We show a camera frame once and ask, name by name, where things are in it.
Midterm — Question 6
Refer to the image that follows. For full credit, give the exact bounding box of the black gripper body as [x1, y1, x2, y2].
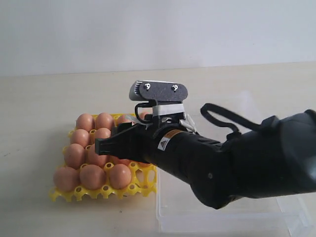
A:
[138, 126, 227, 188]

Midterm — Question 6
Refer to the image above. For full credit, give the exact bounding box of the brown egg three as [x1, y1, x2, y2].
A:
[116, 115, 131, 126]

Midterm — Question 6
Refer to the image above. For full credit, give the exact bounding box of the brown egg two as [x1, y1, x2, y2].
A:
[95, 113, 115, 130]

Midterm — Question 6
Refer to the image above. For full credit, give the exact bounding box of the brown egg fourteen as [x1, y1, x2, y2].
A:
[92, 127, 111, 143]

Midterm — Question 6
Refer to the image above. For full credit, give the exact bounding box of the brown egg thirteen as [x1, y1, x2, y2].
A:
[135, 161, 154, 168]

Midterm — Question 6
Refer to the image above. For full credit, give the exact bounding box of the brown egg four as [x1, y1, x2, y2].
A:
[138, 111, 151, 120]

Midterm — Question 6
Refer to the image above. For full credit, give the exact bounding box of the brown egg ten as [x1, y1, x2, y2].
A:
[112, 157, 131, 166]

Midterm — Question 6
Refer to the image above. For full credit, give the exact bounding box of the brown egg twelve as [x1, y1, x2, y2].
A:
[109, 164, 132, 189]

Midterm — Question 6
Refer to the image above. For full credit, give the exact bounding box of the brown egg one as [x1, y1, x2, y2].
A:
[76, 113, 95, 132]

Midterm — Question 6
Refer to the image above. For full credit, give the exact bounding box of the brown egg nine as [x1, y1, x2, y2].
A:
[86, 144, 109, 167]

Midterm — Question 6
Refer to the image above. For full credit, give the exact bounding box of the brown egg eight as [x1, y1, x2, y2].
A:
[70, 129, 89, 147]

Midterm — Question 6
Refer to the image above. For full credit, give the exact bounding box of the brown egg seven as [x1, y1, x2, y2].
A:
[64, 143, 85, 169]

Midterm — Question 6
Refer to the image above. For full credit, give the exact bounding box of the brown egg six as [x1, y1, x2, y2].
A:
[79, 164, 106, 190]

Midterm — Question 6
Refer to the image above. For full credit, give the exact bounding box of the brown egg five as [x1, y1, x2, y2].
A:
[53, 166, 80, 192]

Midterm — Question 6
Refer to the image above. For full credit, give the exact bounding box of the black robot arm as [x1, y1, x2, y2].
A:
[95, 104, 316, 209]

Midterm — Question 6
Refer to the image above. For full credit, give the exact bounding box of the yellow plastic egg tray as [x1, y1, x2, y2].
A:
[49, 113, 157, 202]

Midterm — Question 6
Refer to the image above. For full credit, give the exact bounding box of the clear plastic container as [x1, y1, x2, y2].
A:
[156, 91, 316, 237]

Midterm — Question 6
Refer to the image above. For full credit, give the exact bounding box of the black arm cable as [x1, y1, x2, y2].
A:
[199, 103, 262, 141]

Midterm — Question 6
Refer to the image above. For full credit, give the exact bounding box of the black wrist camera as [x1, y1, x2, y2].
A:
[129, 80, 188, 116]

